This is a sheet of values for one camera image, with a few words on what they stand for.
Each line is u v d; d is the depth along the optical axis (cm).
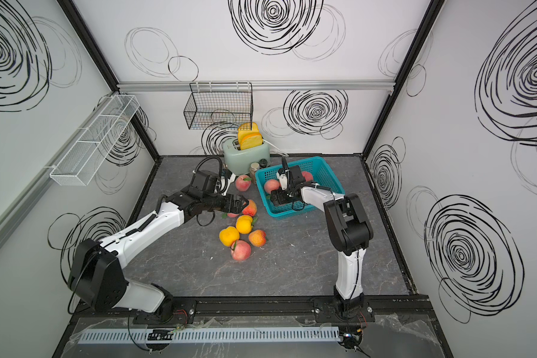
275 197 89
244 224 89
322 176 106
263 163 104
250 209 93
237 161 105
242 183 102
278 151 106
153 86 92
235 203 74
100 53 82
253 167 102
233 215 93
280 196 89
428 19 74
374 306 74
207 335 96
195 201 61
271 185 100
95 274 42
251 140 98
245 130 101
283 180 91
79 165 72
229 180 73
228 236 85
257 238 85
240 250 81
